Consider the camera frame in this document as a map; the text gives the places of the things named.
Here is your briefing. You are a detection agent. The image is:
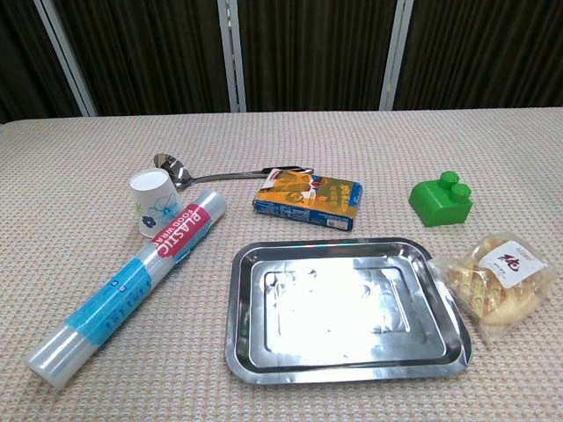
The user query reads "rectangular metal tray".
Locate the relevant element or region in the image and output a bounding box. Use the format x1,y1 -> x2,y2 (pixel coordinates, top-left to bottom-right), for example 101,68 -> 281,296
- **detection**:
224,237 -> 474,385

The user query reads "bag of pastries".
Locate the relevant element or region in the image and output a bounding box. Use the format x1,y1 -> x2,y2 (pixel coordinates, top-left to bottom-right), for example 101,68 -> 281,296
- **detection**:
427,231 -> 557,346

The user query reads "blue and orange carton box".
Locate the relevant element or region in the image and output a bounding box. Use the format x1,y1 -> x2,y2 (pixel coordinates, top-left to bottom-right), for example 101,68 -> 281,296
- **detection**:
252,170 -> 364,233

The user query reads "stainless steel ladle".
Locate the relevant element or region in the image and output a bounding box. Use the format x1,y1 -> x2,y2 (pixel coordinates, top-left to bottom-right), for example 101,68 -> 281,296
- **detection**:
153,152 -> 315,192

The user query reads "floral paper cup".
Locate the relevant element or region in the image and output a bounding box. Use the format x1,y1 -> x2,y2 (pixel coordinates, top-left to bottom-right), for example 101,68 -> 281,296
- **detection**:
128,168 -> 183,239

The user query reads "green plastic building block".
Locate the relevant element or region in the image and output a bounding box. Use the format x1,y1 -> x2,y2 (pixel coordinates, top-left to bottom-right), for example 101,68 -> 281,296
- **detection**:
408,170 -> 473,229

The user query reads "plastic food wrap roll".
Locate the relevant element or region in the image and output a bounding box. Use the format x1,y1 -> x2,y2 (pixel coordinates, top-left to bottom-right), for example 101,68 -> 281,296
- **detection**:
22,188 -> 228,389

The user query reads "grey partition post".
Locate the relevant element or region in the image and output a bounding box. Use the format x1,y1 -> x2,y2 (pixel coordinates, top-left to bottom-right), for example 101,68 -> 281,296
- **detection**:
33,0 -> 99,118
378,0 -> 415,111
216,0 -> 248,113

